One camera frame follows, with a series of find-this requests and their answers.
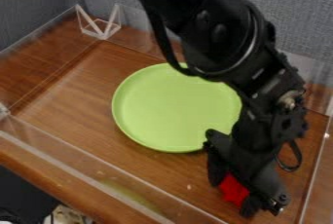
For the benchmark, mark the clear acrylic enclosure wall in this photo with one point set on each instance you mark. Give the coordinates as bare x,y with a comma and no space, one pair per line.
62,143

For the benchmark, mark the clear acrylic corner bracket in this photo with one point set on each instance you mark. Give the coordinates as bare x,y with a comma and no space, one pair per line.
100,28

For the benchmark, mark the red block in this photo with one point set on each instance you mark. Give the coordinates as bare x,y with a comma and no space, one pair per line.
235,192

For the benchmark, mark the green round plate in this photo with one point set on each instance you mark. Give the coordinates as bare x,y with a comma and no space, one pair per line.
165,109

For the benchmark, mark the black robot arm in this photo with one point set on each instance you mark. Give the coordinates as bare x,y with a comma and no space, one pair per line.
221,40

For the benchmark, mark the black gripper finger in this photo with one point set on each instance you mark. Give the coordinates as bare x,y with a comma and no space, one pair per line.
217,167
253,203

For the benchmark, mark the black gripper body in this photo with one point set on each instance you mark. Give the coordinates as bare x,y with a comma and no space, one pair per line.
253,168

